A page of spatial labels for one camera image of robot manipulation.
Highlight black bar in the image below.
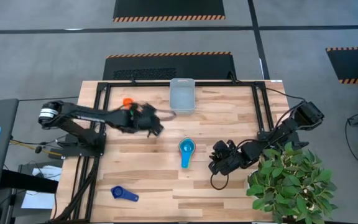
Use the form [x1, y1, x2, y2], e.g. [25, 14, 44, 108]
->
[0, 169, 59, 194]

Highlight black striped-edge floor mat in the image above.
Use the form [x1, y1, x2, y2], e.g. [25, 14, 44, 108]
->
[112, 0, 226, 22]
[102, 51, 237, 81]
[325, 46, 358, 85]

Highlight grey device with blue screen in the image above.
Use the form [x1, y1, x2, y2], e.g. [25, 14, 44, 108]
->
[0, 98, 20, 196]

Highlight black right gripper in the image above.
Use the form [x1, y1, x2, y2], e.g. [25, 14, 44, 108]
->
[209, 139, 245, 176]

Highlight dark blue measuring cup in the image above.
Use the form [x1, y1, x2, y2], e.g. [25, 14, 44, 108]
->
[110, 185, 140, 203]

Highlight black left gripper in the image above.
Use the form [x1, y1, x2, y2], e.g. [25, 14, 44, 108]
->
[128, 103, 177, 138]

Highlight black aluminium table frame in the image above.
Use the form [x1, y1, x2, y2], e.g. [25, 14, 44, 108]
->
[50, 79, 275, 223]

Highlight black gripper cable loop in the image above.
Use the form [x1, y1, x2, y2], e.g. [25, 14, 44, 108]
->
[209, 172, 230, 191]

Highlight teal measuring cup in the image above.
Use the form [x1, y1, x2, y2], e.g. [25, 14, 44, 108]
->
[178, 138, 196, 169]

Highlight potted green plant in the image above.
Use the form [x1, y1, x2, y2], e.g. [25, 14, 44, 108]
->
[246, 141, 339, 224]

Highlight orange measuring cup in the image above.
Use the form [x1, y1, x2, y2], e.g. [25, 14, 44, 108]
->
[122, 97, 135, 110]

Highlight white paper sheets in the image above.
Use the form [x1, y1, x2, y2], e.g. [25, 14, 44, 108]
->
[20, 164, 63, 210]

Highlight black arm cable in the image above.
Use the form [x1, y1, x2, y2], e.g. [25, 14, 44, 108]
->
[265, 86, 307, 103]

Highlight yellow cable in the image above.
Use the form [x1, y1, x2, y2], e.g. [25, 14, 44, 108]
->
[9, 139, 63, 156]

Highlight white plastic basket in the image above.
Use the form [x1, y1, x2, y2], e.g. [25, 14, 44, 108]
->
[168, 78, 196, 115]

